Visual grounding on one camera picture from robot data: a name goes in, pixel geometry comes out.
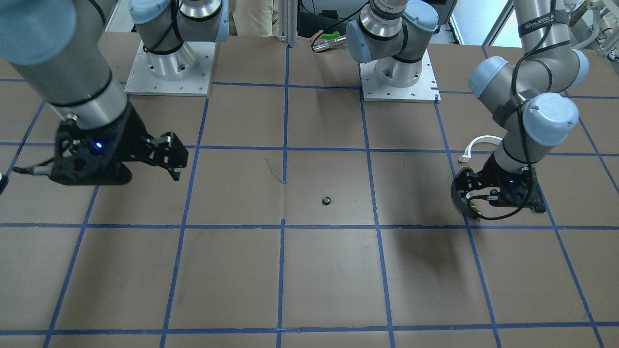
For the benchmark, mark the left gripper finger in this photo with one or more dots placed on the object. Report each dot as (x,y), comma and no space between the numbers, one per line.
(468,181)

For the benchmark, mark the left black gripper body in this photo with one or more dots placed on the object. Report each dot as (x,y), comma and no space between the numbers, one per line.
(492,170)

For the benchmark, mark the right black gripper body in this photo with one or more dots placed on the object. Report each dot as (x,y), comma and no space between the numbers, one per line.
(131,137)

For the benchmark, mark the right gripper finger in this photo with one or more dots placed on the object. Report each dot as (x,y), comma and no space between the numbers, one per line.
(167,152)

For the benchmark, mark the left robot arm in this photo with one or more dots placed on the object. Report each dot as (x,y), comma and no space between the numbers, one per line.
(524,98)

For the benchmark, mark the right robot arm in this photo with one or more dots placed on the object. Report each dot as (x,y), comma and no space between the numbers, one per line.
(54,45)

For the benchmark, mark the green brake shoe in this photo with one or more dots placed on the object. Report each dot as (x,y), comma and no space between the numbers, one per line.
(462,203)

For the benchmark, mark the seated person in beige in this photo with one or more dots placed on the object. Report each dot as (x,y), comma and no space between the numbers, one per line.
(253,18)

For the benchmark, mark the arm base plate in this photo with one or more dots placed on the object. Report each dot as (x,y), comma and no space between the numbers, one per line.
(388,80)
(187,72)

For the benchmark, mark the aluminium frame post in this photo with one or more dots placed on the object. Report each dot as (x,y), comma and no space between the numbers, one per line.
(287,27)

